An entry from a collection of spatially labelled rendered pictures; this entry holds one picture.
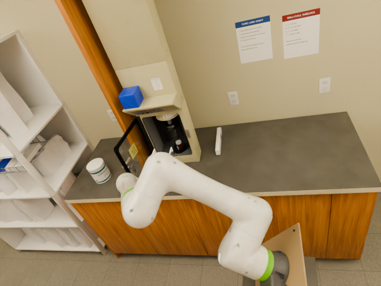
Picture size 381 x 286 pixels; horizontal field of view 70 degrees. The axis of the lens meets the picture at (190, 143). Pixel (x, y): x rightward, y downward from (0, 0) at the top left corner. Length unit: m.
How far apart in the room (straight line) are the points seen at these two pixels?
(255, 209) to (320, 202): 0.83
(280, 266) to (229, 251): 0.21
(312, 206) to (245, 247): 0.87
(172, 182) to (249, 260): 0.40
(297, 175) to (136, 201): 1.08
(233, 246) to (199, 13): 1.38
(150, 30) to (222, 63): 0.66
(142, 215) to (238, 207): 0.35
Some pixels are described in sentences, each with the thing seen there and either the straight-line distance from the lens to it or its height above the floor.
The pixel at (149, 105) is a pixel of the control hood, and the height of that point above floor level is 1.51.
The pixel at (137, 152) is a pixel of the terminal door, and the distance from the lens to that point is 1.78.
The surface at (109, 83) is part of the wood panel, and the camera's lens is 1.69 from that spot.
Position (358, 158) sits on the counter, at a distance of 1.88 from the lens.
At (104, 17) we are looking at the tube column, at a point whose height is 1.99.
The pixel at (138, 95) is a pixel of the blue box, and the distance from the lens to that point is 1.62.
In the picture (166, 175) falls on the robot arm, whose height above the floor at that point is 1.61.
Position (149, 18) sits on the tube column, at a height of 1.94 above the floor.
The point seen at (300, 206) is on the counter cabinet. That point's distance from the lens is 1.84.
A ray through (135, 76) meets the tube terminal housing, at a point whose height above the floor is 1.66.
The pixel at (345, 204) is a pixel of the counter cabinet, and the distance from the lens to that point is 1.87.
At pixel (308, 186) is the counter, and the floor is 0.94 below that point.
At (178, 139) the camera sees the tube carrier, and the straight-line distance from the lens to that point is 1.87.
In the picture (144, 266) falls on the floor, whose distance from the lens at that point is 2.73.
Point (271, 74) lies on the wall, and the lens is 2.01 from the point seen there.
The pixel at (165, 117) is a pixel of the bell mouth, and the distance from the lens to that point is 1.76.
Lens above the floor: 2.24
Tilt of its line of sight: 38 degrees down
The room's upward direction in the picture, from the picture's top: 19 degrees counter-clockwise
